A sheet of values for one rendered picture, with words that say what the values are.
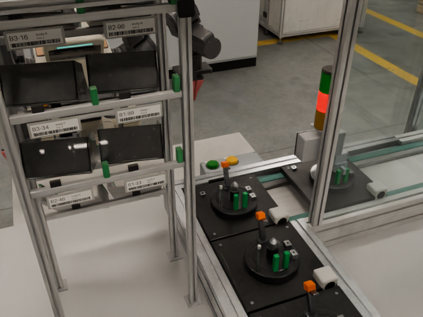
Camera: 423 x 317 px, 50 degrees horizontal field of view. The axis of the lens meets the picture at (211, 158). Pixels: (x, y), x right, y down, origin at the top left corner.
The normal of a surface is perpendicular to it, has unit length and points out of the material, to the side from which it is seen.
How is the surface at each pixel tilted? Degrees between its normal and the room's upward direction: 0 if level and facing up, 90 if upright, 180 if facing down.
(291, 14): 90
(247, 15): 90
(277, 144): 0
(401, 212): 90
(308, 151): 90
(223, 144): 0
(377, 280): 0
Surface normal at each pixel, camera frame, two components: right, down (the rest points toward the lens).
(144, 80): 0.17, 0.15
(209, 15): 0.36, 0.53
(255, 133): 0.00, -0.83
